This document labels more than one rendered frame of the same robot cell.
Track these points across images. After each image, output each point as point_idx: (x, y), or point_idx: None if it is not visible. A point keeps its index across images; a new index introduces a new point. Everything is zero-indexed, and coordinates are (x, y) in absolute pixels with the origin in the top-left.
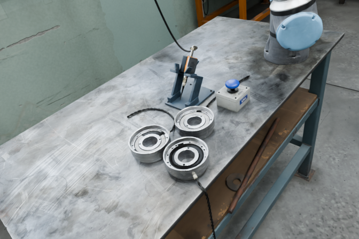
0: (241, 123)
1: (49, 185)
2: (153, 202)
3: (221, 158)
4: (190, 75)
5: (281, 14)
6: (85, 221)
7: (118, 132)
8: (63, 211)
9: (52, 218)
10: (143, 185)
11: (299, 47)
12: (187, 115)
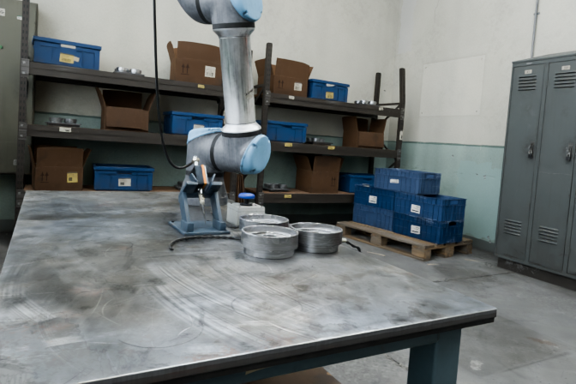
0: None
1: (255, 303)
2: (355, 264)
3: None
4: (221, 183)
5: (249, 135)
6: (355, 291)
7: (197, 258)
8: (327, 299)
9: (333, 306)
10: (324, 263)
11: (260, 169)
12: None
